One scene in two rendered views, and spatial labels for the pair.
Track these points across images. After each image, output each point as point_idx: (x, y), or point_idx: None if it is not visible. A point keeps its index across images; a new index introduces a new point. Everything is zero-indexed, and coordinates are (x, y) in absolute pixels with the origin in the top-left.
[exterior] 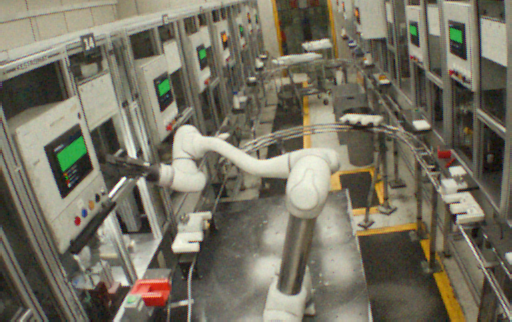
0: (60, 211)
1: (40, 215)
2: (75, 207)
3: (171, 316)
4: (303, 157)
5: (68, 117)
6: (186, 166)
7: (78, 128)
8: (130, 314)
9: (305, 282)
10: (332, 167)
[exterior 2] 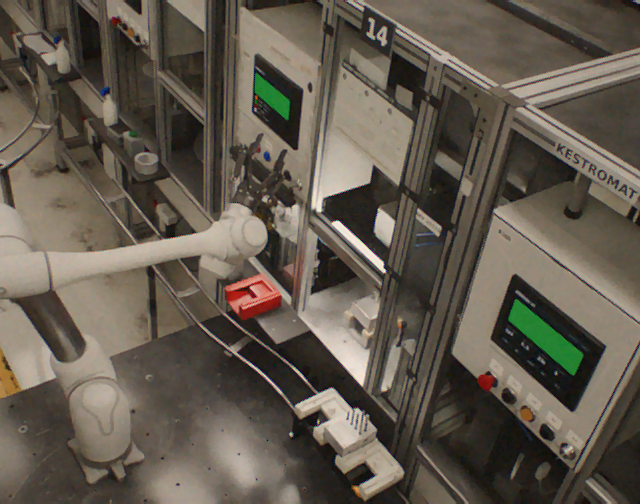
0: (248, 115)
1: (236, 91)
2: (263, 138)
3: (267, 367)
4: (8, 233)
5: (294, 69)
6: None
7: (295, 92)
8: None
9: (71, 403)
10: None
